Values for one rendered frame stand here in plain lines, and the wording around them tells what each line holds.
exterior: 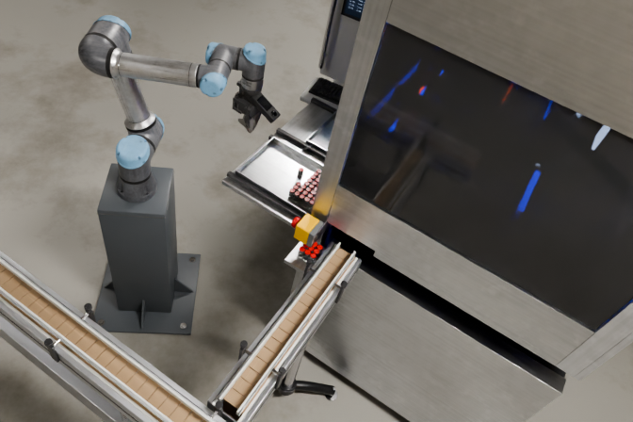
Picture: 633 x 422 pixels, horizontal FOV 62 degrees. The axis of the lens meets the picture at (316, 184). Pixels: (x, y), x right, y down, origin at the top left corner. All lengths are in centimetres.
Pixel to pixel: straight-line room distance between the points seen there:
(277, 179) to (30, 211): 158
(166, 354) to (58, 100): 194
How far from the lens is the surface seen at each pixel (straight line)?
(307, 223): 181
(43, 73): 412
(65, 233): 312
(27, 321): 178
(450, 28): 128
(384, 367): 235
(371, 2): 134
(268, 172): 214
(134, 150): 203
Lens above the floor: 244
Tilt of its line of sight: 47 degrees down
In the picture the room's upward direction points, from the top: 14 degrees clockwise
